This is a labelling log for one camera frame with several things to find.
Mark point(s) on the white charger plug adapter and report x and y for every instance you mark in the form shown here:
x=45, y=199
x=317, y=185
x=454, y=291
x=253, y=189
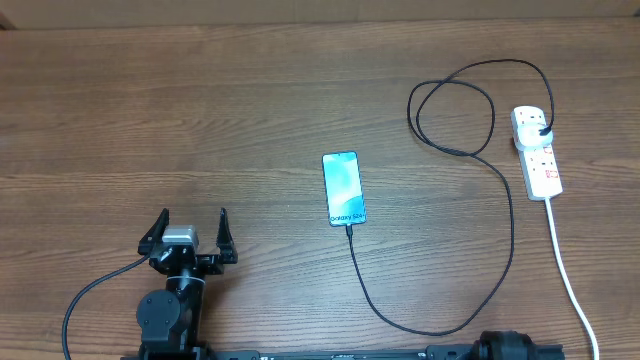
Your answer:
x=528, y=137

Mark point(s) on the Galaxy smartphone with blue screen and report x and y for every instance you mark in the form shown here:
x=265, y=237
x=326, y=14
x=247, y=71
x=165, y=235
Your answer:
x=343, y=188

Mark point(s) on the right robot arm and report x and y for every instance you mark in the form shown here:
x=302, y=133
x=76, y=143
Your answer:
x=503, y=345

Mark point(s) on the white power strip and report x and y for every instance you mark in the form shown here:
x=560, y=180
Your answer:
x=539, y=167

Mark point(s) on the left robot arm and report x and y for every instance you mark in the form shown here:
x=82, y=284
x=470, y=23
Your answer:
x=170, y=317

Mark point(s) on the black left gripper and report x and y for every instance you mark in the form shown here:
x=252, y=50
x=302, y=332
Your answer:
x=214, y=264

